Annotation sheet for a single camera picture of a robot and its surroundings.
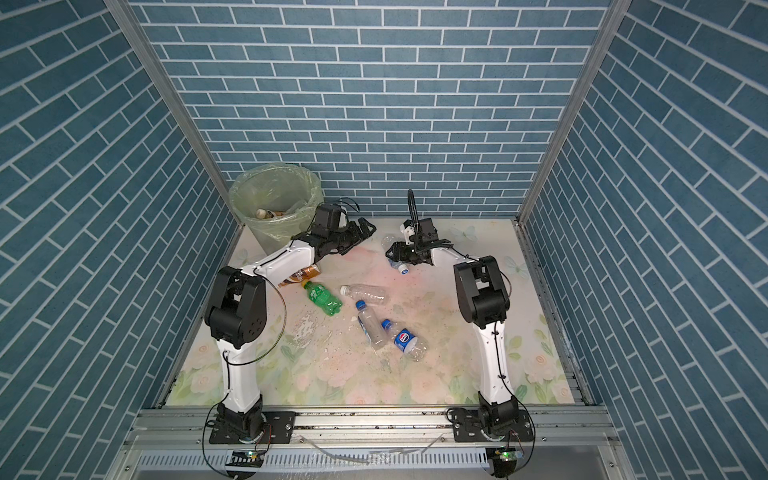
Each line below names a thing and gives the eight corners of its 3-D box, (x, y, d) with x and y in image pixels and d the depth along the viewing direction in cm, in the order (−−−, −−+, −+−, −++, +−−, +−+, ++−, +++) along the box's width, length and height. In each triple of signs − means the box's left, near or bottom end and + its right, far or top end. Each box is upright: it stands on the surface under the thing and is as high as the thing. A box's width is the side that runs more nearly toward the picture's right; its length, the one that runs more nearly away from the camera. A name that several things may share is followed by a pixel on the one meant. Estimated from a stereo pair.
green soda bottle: (301, 293, 100) (297, 285, 96) (311, 283, 103) (308, 276, 99) (332, 318, 94) (330, 311, 91) (343, 308, 97) (341, 301, 93)
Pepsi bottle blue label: (378, 335, 91) (377, 328, 87) (388, 322, 94) (388, 314, 90) (419, 365, 85) (420, 359, 81) (429, 350, 88) (431, 343, 84)
